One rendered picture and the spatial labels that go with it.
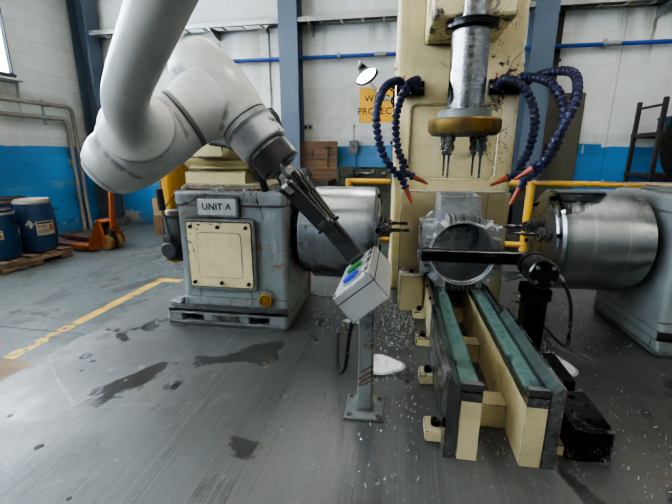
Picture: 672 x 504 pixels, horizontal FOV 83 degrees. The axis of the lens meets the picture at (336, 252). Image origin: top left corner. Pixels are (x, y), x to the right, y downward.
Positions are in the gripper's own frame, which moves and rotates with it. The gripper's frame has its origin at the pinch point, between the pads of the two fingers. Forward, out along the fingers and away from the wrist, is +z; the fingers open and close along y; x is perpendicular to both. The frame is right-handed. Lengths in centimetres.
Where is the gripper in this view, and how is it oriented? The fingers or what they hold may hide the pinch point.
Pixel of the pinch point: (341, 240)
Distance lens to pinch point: 67.8
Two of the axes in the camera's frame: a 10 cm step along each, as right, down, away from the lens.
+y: 1.5, -2.5, 9.6
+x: -7.6, 5.9, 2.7
